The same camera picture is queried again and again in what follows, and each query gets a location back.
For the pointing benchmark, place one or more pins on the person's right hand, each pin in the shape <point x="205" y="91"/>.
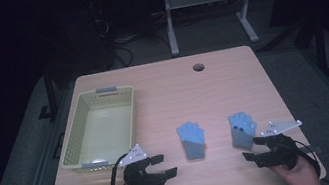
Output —
<point x="301" y="177"/>

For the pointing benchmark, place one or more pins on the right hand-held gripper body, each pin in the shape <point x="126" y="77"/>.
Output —
<point x="284" y="152"/>

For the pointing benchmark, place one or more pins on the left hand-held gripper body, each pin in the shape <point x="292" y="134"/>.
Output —
<point x="138" y="179"/>

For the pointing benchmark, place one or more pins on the plain blue knit glove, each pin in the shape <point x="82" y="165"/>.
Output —
<point x="192" y="142"/>

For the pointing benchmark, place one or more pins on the pale yellow plastic basket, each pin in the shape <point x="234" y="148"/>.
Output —
<point x="104" y="129"/>

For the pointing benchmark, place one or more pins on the blue glove with dark dots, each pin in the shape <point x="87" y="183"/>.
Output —
<point x="241" y="137"/>

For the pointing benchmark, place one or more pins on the black metal stand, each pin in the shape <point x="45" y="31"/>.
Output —
<point x="321" y="46"/>
<point x="49" y="91"/>

